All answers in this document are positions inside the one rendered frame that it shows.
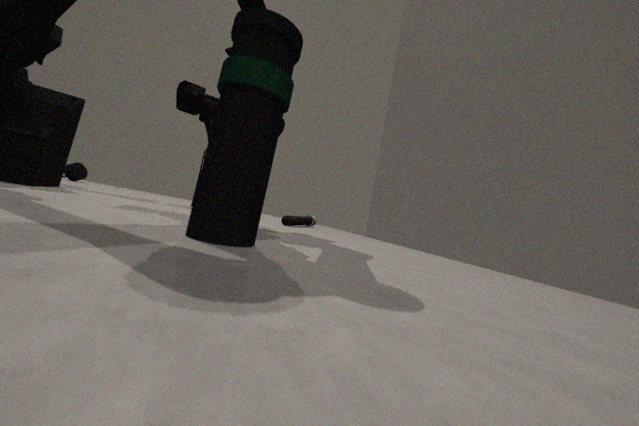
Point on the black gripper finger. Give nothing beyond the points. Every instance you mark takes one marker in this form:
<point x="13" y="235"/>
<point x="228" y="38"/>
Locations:
<point x="207" y="116"/>

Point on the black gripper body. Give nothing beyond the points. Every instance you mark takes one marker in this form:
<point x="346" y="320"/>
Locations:
<point x="190" y="97"/>

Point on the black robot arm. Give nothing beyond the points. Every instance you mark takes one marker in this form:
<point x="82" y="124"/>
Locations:
<point x="27" y="33"/>

